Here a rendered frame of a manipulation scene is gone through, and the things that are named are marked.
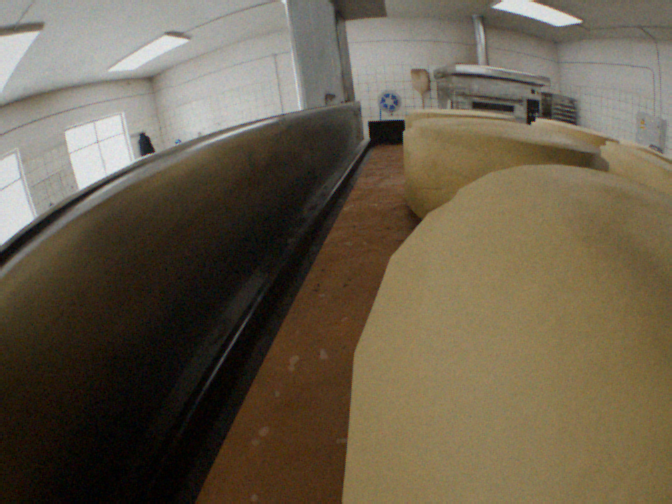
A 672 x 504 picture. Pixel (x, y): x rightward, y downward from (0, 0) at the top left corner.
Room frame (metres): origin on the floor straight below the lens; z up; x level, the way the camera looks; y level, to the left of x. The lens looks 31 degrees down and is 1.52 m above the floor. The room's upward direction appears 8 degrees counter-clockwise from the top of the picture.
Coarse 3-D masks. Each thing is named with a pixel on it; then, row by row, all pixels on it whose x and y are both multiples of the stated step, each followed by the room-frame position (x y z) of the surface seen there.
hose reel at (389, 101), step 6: (390, 90) 4.62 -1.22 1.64; (378, 96) 4.65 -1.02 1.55; (384, 96) 4.65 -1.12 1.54; (390, 96) 4.62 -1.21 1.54; (396, 96) 4.70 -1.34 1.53; (378, 102) 4.65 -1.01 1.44; (384, 102) 4.64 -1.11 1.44; (390, 102) 4.61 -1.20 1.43; (396, 102) 4.61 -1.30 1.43; (384, 108) 4.73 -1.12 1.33; (390, 108) 4.64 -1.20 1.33; (396, 108) 4.70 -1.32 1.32; (390, 114) 4.75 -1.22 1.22
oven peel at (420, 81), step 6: (414, 72) 4.65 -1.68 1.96; (420, 72) 4.64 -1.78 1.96; (426, 72) 4.63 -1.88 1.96; (414, 78) 4.64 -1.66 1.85; (420, 78) 4.62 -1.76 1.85; (426, 78) 4.61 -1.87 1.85; (414, 84) 4.62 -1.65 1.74; (420, 84) 4.61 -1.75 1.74; (426, 84) 4.59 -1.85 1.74; (420, 90) 4.59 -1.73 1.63
